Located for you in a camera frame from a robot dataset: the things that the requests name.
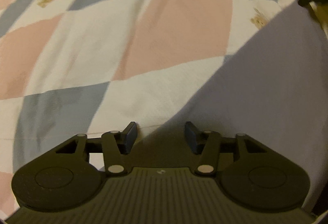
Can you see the grey garment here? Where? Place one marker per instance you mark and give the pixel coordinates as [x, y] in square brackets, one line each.
[269, 85]

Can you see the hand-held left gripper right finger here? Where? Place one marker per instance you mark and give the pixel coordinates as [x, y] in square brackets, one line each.
[191, 138]

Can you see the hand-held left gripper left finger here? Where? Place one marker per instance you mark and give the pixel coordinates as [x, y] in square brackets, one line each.
[132, 136]

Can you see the checked pink grey blanket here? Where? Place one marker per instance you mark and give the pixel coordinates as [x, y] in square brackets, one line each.
[115, 34]

